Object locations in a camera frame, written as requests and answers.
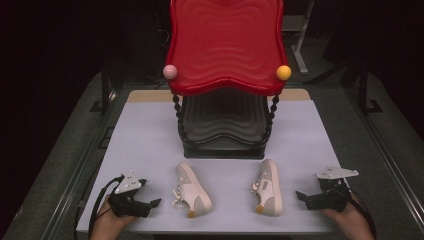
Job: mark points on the pale lilac table mat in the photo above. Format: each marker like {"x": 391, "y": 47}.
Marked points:
{"x": 150, "y": 133}

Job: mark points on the white metal desk frame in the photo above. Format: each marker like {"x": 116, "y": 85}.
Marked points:
{"x": 301, "y": 46}

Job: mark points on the person's left hand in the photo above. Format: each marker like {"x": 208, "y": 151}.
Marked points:
{"x": 111, "y": 218}

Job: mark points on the white and grey sneaker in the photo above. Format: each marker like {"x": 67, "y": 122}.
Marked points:
{"x": 193, "y": 193}
{"x": 268, "y": 190}

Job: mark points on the person's right hand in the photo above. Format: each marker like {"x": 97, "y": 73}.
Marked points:
{"x": 350, "y": 215}

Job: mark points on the metal floor rail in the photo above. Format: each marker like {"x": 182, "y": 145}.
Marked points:
{"x": 390, "y": 166}
{"x": 73, "y": 186}

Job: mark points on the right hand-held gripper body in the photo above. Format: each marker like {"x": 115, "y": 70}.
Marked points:
{"x": 333, "y": 200}

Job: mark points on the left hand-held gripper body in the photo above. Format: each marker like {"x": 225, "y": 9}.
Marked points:
{"x": 128, "y": 206}

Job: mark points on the red and black shoe rack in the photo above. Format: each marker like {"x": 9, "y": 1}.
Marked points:
{"x": 226, "y": 50}

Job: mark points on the black metal stand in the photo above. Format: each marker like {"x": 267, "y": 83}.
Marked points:
{"x": 363, "y": 90}
{"x": 105, "y": 90}

